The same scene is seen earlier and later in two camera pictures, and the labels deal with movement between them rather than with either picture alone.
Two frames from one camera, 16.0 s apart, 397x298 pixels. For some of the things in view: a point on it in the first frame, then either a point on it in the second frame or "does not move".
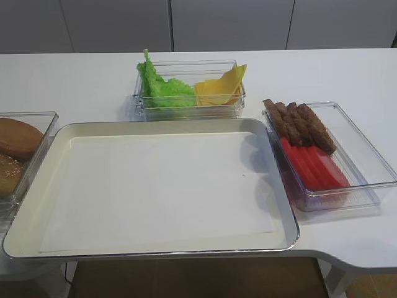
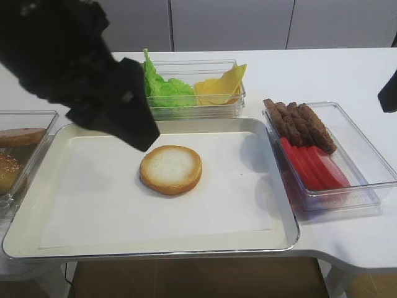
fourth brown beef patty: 319,135 does not move
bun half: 18,139 to 170,169
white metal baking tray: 136,185 does not move
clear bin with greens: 188,90 does not move
